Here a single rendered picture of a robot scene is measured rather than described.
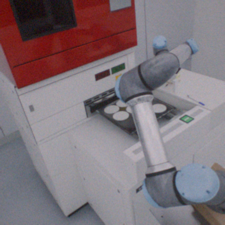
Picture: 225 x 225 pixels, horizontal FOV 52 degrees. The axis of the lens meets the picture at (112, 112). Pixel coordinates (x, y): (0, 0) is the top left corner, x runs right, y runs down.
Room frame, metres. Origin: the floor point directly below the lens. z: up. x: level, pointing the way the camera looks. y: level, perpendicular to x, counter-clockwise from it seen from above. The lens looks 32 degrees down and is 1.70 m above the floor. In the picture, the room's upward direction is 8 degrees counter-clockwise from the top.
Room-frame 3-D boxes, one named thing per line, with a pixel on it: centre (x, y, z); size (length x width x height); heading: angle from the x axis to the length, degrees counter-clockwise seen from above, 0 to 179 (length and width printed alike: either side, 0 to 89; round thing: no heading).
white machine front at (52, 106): (1.34, 0.14, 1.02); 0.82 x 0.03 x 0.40; 122
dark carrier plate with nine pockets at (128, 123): (1.25, -0.14, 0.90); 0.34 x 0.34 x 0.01; 32
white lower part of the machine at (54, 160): (1.63, 0.32, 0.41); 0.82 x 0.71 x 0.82; 122
